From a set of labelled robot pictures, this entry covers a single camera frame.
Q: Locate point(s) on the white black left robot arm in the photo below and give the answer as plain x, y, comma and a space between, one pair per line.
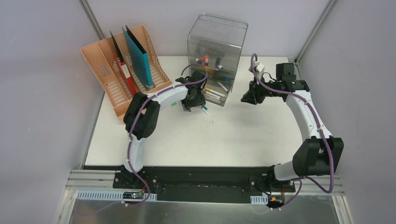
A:
142, 115

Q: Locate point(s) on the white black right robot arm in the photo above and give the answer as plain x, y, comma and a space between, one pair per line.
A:
320, 151

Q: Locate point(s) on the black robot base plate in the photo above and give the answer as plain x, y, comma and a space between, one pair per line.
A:
204, 184

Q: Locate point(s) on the aluminium frame rail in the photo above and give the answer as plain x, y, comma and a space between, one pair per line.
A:
99, 185

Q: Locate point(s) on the peach plastic file organizer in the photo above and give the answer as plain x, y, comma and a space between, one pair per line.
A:
110, 62

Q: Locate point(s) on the white marker purple cap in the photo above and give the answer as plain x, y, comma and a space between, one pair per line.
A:
216, 98

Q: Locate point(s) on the teal folder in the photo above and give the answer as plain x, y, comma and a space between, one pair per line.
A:
139, 59

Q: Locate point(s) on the white marker yellow caps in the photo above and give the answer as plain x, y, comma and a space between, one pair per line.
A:
215, 92

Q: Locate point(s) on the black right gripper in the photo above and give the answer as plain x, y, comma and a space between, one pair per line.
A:
250, 97

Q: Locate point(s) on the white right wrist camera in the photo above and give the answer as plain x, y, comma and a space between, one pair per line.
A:
257, 69

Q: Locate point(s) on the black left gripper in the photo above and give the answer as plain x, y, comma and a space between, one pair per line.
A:
192, 103

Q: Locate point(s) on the smoked clear drawer box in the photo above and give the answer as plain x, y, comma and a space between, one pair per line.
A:
216, 36

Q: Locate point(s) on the red orange small bottle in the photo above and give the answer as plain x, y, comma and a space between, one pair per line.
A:
204, 58

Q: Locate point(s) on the dark blue small bottle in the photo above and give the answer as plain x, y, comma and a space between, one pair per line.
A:
217, 62

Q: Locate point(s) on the white marker green cap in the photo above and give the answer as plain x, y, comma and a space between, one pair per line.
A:
222, 86

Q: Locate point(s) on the white marker brown cap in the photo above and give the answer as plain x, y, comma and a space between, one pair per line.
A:
209, 93

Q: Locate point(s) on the red folder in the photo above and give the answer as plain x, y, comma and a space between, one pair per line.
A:
122, 66

